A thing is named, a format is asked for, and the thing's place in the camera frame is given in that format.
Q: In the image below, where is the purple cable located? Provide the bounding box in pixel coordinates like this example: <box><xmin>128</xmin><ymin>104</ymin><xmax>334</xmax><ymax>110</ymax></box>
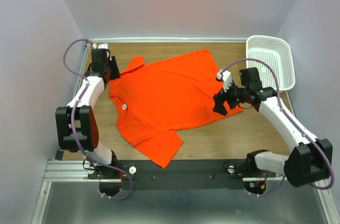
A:
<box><xmin>62</xmin><ymin>38</ymin><xmax>133</xmax><ymax>201</ymax></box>
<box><xmin>220</xmin><ymin>58</ymin><xmax>334</xmax><ymax>197</ymax></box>

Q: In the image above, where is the orange t-shirt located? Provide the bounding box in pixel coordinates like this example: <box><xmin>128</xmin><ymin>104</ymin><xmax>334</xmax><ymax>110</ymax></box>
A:
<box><xmin>108</xmin><ymin>49</ymin><xmax>244</xmax><ymax>169</ymax></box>

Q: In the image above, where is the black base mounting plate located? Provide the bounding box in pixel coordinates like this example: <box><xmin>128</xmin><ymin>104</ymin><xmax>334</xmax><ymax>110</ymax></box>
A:
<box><xmin>82</xmin><ymin>159</ymin><xmax>275</xmax><ymax>196</ymax></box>

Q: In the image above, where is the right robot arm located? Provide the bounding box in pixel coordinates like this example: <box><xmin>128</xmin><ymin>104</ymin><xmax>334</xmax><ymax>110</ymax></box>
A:
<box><xmin>213</xmin><ymin>67</ymin><xmax>334</xmax><ymax>187</ymax></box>

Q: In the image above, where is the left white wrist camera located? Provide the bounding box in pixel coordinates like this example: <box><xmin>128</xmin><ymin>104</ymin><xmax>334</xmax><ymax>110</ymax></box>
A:
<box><xmin>92</xmin><ymin>43</ymin><xmax>109</xmax><ymax>50</ymax></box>

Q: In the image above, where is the white perforated plastic basket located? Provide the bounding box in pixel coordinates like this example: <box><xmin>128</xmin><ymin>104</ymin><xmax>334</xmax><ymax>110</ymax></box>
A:
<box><xmin>246</xmin><ymin>35</ymin><xmax>295</xmax><ymax>91</ymax></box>

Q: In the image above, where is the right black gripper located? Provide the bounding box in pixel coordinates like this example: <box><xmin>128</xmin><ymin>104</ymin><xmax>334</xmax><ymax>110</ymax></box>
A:
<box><xmin>212</xmin><ymin>78</ymin><xmax>249</xmax><ymax>116</ymax></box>

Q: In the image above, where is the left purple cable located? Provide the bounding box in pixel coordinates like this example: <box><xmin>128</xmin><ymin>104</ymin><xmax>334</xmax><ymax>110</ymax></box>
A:
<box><xmin>62</xmin><ymin>38</ymin><xmax>133</xmax><ymax>201</ymax></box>

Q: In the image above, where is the aluminium frame rail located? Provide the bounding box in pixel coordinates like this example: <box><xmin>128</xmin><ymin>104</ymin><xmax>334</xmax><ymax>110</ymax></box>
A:
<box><xmin>31</xmin><ymin>38</ymin><xmax>340</xmax><ymax>224</ymax></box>

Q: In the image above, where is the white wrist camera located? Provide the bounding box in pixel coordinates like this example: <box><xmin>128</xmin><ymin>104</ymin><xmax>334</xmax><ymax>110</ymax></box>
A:
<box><xmin>216</xmin><ymin>70</ymin><xmax>233</xmax><ymax>92</ymax></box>
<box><xmin>92</xmin><ymin>43</ymin><xmax>109</xmax><ymax>50</ymax></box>

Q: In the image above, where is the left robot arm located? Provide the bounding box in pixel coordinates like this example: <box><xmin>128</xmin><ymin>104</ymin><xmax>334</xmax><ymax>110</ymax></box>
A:
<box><xmin>55</xmin><ymin>44</ymin><xmax>123</xmax><ymax>179</ymax></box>

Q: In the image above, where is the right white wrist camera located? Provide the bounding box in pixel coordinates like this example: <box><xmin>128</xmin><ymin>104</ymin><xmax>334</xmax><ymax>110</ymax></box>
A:
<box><xmin>216</xmin><ymin>70</ymin><xmax>233</xmax><ymax>92</ymax></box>

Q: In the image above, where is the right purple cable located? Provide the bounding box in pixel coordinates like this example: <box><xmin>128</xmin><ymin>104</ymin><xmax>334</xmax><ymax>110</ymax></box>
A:
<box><xmin>220</xmin><ymin>58</ymin><xmax>334</xmax><ymax>197</ymax></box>

